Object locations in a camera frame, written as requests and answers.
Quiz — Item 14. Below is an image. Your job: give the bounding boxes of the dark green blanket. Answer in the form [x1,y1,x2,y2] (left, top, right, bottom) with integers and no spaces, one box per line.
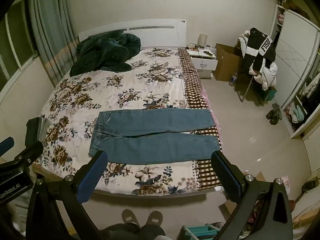
[69,31,142,77]

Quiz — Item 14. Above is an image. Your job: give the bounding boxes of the dark folded pants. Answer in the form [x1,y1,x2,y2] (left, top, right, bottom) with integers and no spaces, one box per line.
[24,118,41,146]

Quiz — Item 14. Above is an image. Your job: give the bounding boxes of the white wardrobe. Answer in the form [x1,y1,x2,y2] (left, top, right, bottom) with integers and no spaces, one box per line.
[269,0,320,139]

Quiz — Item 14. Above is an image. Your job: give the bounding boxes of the blue jeans pants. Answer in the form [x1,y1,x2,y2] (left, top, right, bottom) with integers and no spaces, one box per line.
[89,108,220,165]

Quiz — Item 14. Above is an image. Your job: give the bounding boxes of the grey slipper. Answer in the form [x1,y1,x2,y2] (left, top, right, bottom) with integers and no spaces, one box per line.
[121,208,139,227]
[145,210,163,227]

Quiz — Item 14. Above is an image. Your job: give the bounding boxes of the white bed headboard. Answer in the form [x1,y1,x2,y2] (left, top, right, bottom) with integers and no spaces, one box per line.
[78,19,187,48]

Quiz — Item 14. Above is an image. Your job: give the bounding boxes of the teal storage box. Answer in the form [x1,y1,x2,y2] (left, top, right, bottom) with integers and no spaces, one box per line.
[260,87,278,102]

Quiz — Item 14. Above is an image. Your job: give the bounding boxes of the teal plastic rack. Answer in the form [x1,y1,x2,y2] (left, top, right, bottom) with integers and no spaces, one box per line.
[181,222,225,240]

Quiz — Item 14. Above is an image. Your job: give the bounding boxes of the brown cardboard box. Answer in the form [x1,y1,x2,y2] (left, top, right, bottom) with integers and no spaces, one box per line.
[214,43,245,82]

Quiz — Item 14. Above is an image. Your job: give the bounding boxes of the white nightstand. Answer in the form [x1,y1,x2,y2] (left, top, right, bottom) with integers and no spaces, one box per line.
[185,45,218,79]

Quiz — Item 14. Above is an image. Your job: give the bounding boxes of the white padded jacket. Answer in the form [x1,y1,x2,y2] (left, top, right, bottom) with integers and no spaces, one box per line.
[237,30,278,91]

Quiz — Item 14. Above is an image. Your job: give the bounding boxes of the grey folded pants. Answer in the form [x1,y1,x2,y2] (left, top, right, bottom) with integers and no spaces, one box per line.
[37,117,46,142]

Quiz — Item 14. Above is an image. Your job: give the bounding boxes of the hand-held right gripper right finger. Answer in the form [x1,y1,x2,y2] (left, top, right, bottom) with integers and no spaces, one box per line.
[211,151,293,240]

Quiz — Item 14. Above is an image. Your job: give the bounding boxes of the metal frame chair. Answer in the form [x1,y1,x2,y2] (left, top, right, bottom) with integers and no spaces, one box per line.
[235,62,275,106]

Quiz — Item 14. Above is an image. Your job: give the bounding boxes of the black and white jacket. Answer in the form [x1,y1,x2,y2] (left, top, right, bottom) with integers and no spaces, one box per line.
[244,27,277,75]

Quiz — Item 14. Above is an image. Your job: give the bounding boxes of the pair of dark slippers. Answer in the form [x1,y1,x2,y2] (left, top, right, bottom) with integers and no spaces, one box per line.
[265,102,283,126]

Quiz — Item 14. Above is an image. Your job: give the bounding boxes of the floral bedsheet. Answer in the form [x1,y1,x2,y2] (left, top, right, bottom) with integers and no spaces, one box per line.
[32,46,223,196]

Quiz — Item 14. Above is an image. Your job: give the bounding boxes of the striped grey-green curtain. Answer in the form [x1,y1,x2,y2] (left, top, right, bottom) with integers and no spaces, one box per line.
[27,0,81,88]

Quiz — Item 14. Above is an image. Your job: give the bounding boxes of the person's dark trousers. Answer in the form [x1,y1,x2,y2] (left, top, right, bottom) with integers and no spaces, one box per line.
[100,222,166,240]

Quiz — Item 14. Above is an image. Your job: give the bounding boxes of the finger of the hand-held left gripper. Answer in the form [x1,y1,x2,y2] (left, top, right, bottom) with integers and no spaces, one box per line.
[0,137,14,153]
[10,141,44,168]

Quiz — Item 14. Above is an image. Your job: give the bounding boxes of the white framed window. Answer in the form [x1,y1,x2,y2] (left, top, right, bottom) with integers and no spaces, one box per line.
[0,0,39,92]

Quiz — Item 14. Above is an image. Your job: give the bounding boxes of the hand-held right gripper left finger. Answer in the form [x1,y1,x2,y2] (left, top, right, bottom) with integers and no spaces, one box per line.
[26,150,108,240]

